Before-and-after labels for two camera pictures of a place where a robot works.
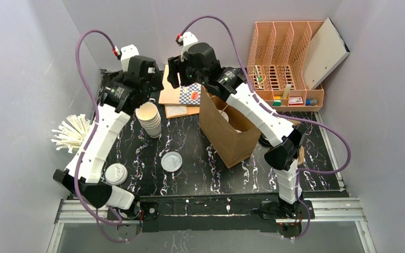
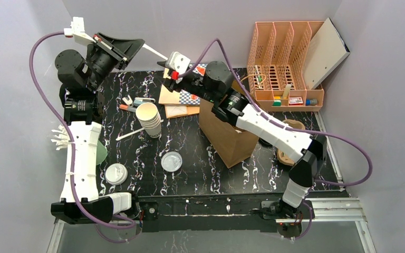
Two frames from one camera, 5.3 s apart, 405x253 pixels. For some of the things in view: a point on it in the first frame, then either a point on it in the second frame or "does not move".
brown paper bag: (229, 134) does not move
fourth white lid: (171, 161) does not move
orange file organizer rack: (279, 65) does not move
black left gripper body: (152, 80) to (116, 50)
